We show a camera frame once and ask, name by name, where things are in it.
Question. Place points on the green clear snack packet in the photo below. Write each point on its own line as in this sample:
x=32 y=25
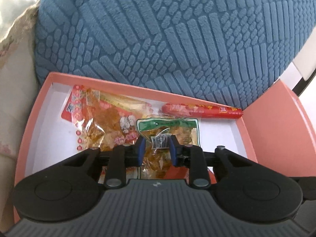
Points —
x=159 y=157

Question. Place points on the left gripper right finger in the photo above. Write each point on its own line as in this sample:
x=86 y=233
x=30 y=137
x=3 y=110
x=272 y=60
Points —
x=198 y=161

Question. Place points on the deep pink box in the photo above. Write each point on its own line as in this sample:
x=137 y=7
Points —
x=278 y=134

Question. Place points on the large orange snack packet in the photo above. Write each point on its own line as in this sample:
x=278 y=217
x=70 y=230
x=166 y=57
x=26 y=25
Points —
x=103 y=119

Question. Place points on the blue textured cushion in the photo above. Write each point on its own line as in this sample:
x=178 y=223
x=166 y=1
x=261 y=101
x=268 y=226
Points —
x=224 y=51

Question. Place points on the red sausage stick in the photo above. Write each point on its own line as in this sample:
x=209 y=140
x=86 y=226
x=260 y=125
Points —
x=202 y=111

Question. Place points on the white quilted bedding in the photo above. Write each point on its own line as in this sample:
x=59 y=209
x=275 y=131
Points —
x=19 y=88

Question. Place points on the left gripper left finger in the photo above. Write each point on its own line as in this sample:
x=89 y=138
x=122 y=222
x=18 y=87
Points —
x=91 y=161

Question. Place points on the shallow pink box lid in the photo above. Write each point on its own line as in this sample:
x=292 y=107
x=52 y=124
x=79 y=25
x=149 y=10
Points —
x=49 y=139

